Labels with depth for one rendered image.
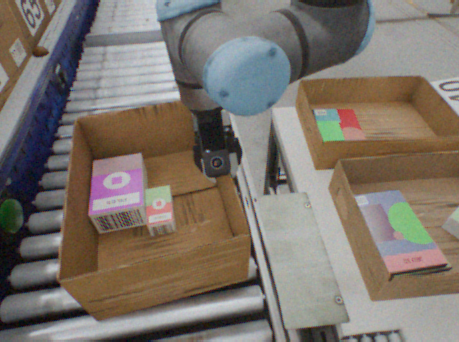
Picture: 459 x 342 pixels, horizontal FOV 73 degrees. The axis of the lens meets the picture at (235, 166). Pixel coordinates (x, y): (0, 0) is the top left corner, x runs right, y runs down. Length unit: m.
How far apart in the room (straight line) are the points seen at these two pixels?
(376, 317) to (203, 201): 0.42
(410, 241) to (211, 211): 0.42
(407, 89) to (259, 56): 0.85
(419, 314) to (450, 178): 0.38
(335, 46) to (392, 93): 0.72
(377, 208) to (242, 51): 0.53
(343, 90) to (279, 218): 0.50
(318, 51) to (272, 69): 0.08
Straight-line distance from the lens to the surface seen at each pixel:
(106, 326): 0.67
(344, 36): 0.43
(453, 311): 0.75
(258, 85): 0.36
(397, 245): 0.73
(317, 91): 1.03
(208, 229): 0.70
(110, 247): 0.72
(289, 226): 0.72
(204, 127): 0.55
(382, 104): 1.12
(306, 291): 0.66
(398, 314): 0.70
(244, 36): 0.36
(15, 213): 0.79
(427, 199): 0.87
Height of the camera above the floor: 1.35
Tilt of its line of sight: 47 degrees down
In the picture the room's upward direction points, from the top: straight up
